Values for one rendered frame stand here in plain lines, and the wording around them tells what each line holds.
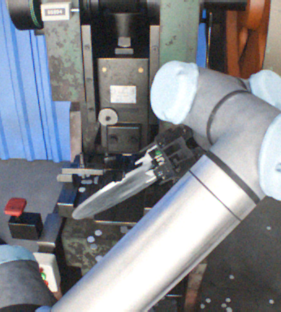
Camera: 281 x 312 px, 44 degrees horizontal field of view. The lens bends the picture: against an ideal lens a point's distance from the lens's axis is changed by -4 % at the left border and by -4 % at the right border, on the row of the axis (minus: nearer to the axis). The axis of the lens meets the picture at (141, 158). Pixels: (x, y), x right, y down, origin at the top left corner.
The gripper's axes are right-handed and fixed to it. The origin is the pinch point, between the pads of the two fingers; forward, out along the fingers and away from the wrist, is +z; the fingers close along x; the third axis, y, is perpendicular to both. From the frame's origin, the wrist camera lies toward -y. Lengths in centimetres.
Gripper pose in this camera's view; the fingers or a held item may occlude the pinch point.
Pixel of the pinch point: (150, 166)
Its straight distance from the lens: 75.6
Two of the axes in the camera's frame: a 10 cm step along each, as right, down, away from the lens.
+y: -6.9, 3.9, -6.1
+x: 5.1, 8.6, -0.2
